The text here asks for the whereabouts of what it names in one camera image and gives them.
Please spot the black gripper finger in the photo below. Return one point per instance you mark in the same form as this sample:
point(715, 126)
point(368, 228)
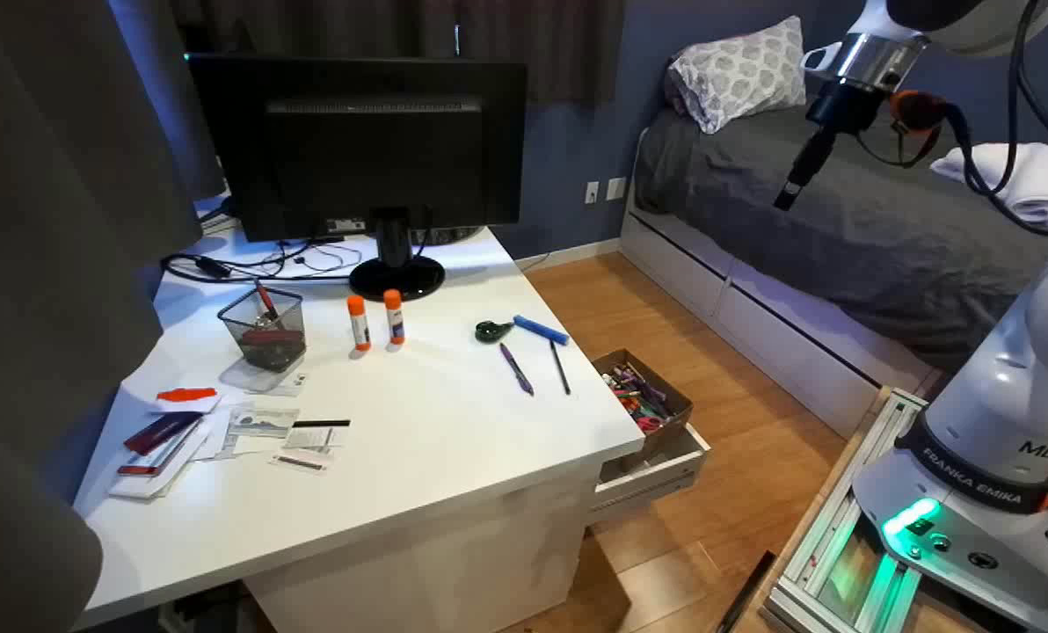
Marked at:
point(804, 169)

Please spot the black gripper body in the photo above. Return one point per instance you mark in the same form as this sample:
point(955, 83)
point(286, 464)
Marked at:
point(849, 108)

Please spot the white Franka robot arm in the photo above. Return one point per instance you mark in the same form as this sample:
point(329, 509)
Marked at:
point(1018, 373)

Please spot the white desk drawer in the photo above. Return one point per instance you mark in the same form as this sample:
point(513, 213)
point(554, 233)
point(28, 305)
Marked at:
point(661, 479)

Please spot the grey patterned pillow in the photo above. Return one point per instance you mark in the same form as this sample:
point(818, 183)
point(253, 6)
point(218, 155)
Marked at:
point(736, 70)

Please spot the white folded cloth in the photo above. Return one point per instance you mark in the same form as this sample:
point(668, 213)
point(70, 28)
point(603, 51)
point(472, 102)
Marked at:
point(1036, 176)

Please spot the colourful stationery pile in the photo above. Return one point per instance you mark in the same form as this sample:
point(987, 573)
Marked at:
point(637, 396)

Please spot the blue marker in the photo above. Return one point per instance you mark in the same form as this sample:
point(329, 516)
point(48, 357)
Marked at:
point(540, 328)

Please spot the dark slim pen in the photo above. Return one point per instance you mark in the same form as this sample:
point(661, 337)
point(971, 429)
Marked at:
point(561, 368)

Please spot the blue pen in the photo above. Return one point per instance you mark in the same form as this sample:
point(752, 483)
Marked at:
point(520, 370)

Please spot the green round tape dispenser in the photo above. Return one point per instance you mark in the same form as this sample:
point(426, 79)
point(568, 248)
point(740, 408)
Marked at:
point(491, 332)

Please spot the orange capped glue stick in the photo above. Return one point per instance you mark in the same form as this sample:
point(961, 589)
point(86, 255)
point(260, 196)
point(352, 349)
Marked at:
point(397, 319)
point(362, 324)

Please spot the black computer monitor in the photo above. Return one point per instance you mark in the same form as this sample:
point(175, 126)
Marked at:
point(362, 153)

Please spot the white desk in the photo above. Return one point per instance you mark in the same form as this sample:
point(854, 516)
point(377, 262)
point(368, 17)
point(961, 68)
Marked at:
point(430, 562)

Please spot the black thin strip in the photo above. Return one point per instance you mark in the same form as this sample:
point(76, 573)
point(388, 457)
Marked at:
point(322, 422)

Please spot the red pen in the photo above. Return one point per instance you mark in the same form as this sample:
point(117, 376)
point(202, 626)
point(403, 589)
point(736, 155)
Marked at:
point(266, 305)

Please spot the black mesh pen holder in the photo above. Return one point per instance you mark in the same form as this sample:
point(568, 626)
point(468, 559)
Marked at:
point(266, 336)

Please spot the small white card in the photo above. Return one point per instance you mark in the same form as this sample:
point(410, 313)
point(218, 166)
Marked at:
point(309, 445)

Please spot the white paper slip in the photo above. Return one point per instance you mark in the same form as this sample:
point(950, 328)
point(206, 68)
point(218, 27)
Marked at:
point(263, 425)

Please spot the flat orange item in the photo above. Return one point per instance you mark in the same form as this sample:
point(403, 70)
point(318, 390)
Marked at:
point(188, 396)

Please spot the dark red booklet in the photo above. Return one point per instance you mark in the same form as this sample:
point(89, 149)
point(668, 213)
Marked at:
point(161, 433)

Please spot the white paper stack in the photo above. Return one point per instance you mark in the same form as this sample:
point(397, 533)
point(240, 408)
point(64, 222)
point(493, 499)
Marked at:
point(168, 464)

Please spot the grey curtain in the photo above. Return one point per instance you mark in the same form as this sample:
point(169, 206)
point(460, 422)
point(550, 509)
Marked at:
point(45, 233)

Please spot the white bed frame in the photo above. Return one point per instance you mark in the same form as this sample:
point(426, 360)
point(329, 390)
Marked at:
point(772, 337)

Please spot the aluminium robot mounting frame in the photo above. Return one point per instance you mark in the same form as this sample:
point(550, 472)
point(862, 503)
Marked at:
point(829, 562)

